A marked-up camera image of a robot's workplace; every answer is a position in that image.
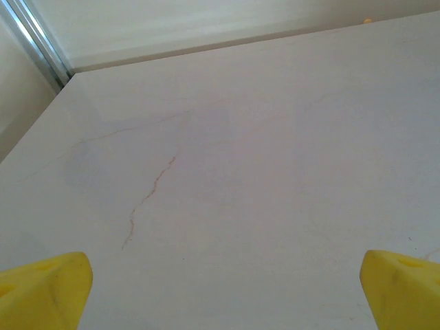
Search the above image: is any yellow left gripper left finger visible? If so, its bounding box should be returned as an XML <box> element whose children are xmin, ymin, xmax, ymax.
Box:
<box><xmin>0</xmin><ymin>251</ymin><xmax>94</xmax><ymax>330</ymax></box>

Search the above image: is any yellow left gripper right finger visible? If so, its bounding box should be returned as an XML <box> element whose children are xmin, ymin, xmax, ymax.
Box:
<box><xmin>358</xmin><ymin>249</ymin><xmax>440</xmax><ymax>330</ymax></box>

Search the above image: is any aluminium frame post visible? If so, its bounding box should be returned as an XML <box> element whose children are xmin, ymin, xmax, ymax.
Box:
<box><xmin>0</xmin><ymin>0</ymin><xmax>74</xmax><ymax>93</ymax></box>

